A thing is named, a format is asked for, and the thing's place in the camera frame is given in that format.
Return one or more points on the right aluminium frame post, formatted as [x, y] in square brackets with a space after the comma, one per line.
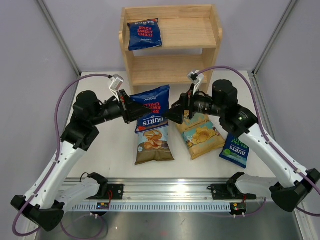
[278, 29]

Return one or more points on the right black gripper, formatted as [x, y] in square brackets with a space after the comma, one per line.
[187, 102]

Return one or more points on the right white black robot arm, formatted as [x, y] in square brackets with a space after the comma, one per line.
[292, 181]

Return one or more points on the blue Burts chilli bag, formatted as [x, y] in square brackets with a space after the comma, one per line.
[157, 100]
[144, 34]

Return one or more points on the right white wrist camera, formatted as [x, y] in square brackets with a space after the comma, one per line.
[196, 78]

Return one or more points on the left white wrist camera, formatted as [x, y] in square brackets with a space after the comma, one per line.
[116, 83]

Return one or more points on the blue green Burts vinegar bag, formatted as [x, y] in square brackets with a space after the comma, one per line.
[235, 151]

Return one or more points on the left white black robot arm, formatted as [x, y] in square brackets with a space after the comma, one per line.
[73, 144]

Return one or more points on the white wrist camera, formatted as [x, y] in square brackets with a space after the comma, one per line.
[116, 83]
[196, 78]

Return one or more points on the light blue cassava chips bag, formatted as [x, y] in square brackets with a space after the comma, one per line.
[153, 145]

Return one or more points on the left aluminium frame post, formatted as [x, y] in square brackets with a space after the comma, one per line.
[57, 33]

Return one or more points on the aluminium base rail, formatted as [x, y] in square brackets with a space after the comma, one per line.
[160, 195]

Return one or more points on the yellow kettle chips bag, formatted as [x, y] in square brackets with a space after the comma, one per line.
[199, 134]

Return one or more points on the aluminium frame post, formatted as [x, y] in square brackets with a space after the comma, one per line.
[57, 33]
[278, 29]

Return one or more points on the wooden two-tier shelf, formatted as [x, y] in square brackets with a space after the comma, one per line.
[191, 40]

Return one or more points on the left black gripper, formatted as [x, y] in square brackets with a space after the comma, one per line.
[130, 110]

